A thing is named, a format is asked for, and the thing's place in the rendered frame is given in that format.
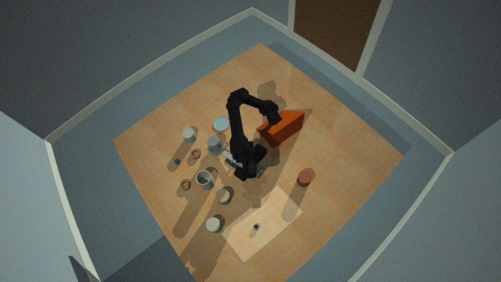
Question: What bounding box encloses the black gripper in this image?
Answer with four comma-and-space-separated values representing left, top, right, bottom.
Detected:
234, 144, 268, 181

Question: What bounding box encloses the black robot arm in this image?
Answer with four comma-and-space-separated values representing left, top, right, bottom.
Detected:
226, 87, 283, 178

